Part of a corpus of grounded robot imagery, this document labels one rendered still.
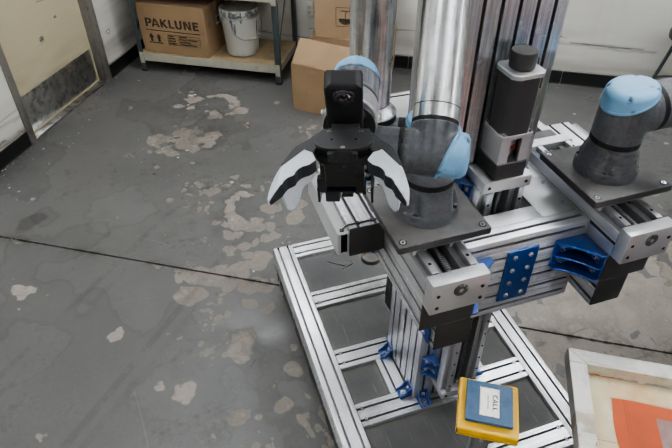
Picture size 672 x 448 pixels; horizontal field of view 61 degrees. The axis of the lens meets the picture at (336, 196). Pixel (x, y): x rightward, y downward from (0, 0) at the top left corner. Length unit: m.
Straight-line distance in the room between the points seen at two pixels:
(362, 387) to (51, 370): 1.35
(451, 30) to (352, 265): 1.83
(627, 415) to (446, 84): 0.86
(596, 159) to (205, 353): 1.82
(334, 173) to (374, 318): 1.77
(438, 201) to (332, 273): 1.43
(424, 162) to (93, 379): 2.08
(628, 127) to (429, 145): 0.67
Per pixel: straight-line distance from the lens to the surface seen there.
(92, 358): 2.78
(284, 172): 0.65
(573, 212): 1.55
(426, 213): 1.24
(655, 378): 1.50
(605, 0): 4.75
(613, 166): 1.49
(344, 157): 0.68
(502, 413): 1.34
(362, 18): 1.08
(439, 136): 0.88
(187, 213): 3.36
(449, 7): 0.96
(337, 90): 0.66
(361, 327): 2.41
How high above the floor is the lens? 2.08
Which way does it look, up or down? 38 degrees down
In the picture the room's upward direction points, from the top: straight up
